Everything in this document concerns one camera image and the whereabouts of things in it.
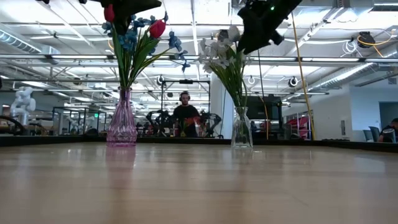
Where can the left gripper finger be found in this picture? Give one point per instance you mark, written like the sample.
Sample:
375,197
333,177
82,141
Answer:
128,21
119,20

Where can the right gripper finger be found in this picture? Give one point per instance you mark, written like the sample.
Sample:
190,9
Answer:
247,37
258,39

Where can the red artificial tulip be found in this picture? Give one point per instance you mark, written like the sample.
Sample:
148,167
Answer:
157,28
108,14

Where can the black background robot arm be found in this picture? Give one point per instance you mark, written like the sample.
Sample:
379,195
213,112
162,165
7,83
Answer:
213,121

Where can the clear glass vase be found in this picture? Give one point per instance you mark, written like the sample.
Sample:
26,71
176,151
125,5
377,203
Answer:
242,130

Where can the pink glass vase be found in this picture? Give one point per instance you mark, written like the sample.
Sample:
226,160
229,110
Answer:
122,124

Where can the red rack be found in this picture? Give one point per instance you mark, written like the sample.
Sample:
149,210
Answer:
297,123

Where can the person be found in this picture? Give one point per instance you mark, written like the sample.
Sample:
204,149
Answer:
186,115
388,129

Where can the white robot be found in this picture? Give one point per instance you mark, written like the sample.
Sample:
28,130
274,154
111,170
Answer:
23,102

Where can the grey office chair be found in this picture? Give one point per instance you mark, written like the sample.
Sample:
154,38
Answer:
371,133

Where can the black gantry frame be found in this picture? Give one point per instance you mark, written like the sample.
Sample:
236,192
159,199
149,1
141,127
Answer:
186,81

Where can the black framed enclosure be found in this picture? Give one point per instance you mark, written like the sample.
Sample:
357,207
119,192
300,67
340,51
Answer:
74,108

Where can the black aluminium table frame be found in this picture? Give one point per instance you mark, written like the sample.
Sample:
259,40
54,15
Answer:
311,143

